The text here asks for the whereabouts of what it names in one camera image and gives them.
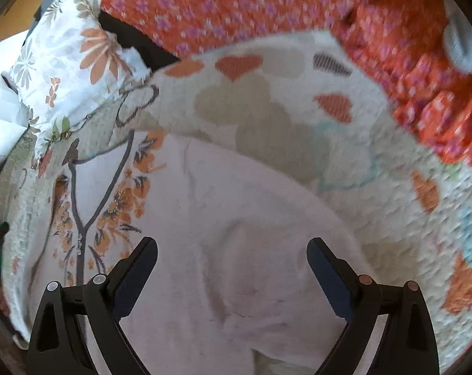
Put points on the orange floral bed sheet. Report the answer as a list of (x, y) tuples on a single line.
[(239, 4)]

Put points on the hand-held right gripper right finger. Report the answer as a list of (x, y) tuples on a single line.
[(327, 277)]

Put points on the white plastic bag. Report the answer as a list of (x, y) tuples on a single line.
[(3, 121)]

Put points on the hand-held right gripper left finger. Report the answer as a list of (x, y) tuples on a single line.
[(136, 277)]

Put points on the heart patterned quilt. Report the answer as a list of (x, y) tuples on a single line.
[(282, 97)]

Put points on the grey rounded object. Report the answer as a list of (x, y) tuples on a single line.
[(462, 43)]

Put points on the white floral pillow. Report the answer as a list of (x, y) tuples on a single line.
[(64, 58)]

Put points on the pale pink floral garment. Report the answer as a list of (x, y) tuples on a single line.
[(220, 211)]

